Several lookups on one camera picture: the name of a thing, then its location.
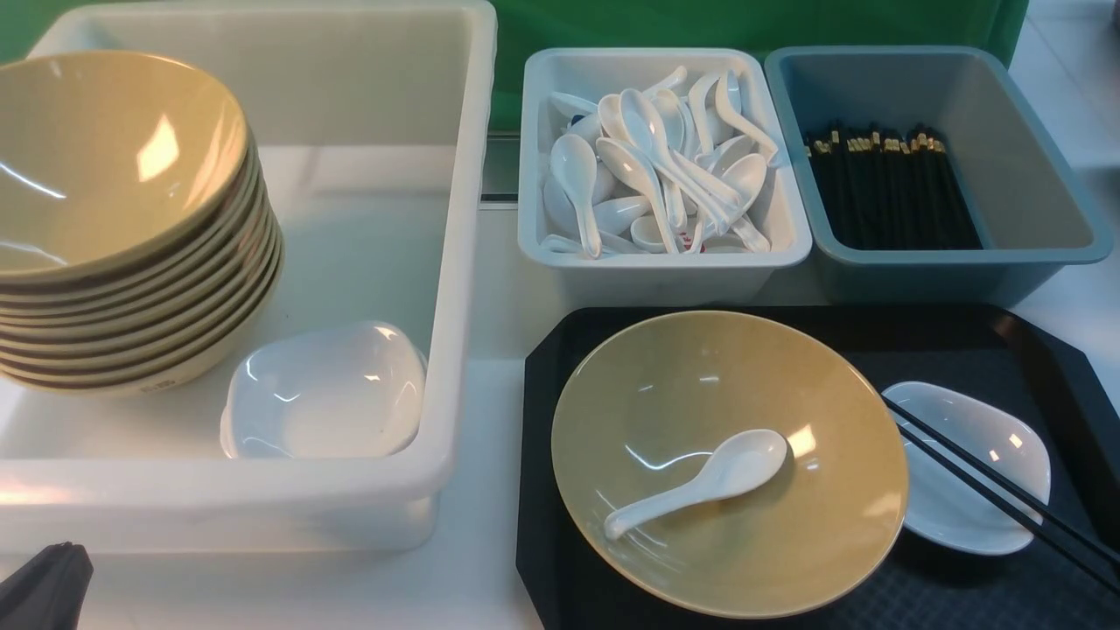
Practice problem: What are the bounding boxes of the black serving tray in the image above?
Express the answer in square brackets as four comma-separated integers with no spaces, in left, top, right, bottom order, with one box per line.
[515,304,1117,629]

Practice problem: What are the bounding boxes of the white spoon right in bin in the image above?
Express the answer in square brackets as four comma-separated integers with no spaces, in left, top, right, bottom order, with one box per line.
[715,70,781,166]

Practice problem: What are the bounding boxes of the white spoon centre in bin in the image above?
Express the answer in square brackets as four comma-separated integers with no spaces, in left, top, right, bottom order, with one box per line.
[595,136,679,254]

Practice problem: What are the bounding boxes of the white ceramic soup spoon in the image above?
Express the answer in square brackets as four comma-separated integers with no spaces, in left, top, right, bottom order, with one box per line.
[604,428,788,541]

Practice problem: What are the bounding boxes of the white spoon bin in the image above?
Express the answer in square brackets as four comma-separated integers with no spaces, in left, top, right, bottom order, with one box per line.
[517,48,815,311]

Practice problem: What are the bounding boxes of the white spoon left in bin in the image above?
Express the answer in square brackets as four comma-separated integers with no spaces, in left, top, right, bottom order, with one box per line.
[549,133,603,259]

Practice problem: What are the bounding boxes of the stack of yellow noodle bowls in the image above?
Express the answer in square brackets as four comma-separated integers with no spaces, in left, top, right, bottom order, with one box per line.
[0,131,284,399]

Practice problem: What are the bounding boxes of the white square dish in tub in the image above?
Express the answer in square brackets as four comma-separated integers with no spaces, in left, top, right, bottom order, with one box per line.
[220,319,428,458]

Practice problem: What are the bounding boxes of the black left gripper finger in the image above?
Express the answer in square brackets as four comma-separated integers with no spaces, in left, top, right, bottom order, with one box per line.
[1,541,95,629]

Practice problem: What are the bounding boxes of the bundle of black chopsticks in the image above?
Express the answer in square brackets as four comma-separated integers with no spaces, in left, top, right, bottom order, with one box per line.
[802,120,984,251]

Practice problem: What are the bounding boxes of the blue-grey chopstick bin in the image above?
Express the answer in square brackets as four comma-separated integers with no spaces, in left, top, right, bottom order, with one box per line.
[765,46,1112,305]

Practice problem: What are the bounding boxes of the black chopstick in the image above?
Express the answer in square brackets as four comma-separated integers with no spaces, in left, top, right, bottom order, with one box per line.
[899,426,1119,597]
[881,381,1117,571]

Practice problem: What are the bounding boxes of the white square side dish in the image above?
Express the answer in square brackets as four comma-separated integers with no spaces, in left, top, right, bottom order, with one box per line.
[883,381,1051,556]

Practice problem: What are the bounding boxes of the yellow noodle bowl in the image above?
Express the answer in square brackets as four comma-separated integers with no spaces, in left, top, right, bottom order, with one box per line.
[1,49,249,286]
[549,311,909,620]

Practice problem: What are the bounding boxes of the large white plastic tub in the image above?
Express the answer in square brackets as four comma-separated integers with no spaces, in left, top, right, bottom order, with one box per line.
[3,1,497,556]

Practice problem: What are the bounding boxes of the white spoon in bin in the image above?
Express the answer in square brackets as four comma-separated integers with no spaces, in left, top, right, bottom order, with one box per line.
[715,70,781,166]
[549,133,603,259]
[595,136,679,254]

